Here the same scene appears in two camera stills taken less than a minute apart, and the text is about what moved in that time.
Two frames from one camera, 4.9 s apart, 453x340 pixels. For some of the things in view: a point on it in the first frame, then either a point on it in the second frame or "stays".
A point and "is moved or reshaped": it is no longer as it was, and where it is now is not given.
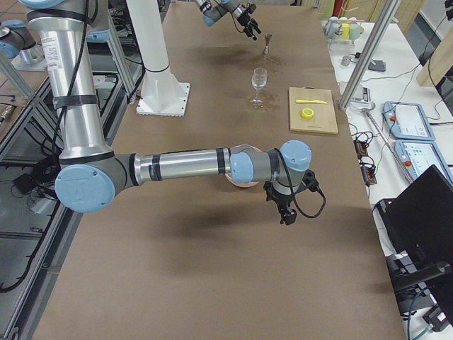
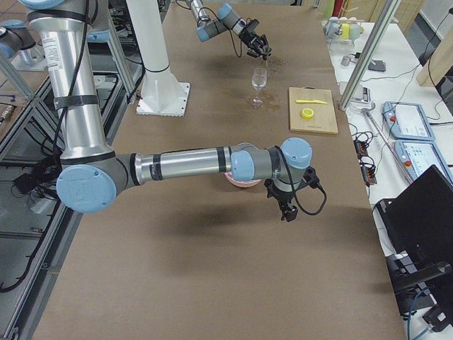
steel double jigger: [267, 37] is moved or reshaped
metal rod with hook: [367, 110] stays
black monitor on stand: [416, 228] stays
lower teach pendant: [416, 156] stays
